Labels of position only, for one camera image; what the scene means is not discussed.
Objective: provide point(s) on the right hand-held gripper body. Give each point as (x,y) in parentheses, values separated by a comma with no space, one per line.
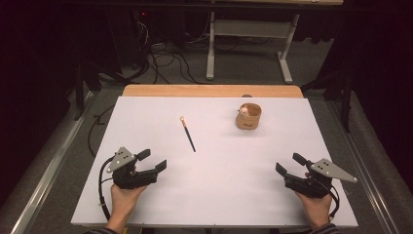
(308,187)

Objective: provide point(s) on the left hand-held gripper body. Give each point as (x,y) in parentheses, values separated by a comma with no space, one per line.
(130,178)

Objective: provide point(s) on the person's left hand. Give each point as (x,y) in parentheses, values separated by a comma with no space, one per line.
(125,201)

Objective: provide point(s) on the person's right hand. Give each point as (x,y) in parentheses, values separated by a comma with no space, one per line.
(316,209)

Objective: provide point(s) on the white board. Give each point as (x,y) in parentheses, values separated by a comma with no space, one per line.
(201,182)

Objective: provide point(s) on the wooden pen holder cup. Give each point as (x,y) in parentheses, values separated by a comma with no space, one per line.
(249,121)

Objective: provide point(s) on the small white animal figure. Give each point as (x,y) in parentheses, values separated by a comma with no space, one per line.
(243,111)

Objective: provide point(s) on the black metal stand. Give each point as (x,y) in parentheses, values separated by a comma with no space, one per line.
(79,91)
(346,97)

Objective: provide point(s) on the wooden table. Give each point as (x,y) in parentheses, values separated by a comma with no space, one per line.
(207,90)

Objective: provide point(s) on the black computer tower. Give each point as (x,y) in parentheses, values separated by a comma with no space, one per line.
(130,35)

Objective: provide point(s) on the aluminium floor rail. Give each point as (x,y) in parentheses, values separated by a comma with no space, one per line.
(363,162)
(48,169)

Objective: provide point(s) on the white metal desk frame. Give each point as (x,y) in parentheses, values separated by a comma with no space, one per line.
(250,28)

